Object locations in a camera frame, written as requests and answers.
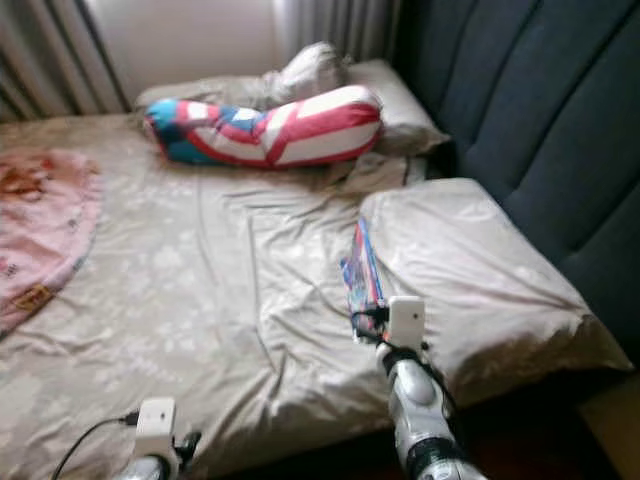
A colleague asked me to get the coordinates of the colourful comic book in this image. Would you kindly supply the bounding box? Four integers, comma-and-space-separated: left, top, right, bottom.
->
340, 215, 392, 347

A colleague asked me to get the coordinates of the large beige pillow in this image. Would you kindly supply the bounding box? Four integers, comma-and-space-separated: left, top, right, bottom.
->
360, 178, 632, 403

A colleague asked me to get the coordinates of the beige patterned bed sheet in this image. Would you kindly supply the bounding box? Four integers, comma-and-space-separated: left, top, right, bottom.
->
0, 112, 632, 480

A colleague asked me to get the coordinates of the red white blue bolster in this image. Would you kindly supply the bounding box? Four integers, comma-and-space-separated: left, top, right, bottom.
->
145, 85, 384, 170

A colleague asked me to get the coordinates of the pink printed blanket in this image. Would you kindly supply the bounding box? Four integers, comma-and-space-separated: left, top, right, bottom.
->
0, 150, 104, 337

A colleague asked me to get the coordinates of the dark padded headboard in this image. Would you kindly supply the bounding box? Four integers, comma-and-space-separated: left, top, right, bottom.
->
395, 0, 640, 363

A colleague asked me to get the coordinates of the crumpled beige pillow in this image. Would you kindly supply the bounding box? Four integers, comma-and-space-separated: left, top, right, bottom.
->
270, 42, 352, 102

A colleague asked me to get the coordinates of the grey pleated curtain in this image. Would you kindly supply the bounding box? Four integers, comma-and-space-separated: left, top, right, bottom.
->
275, 0, 402, 67
0, 0, 127, 124

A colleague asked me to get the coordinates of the bright window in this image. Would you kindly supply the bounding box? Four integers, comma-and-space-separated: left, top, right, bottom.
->
85, 0, 288, 101

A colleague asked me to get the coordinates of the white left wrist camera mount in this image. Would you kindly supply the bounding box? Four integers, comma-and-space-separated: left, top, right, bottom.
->
135, 398, 180, 464

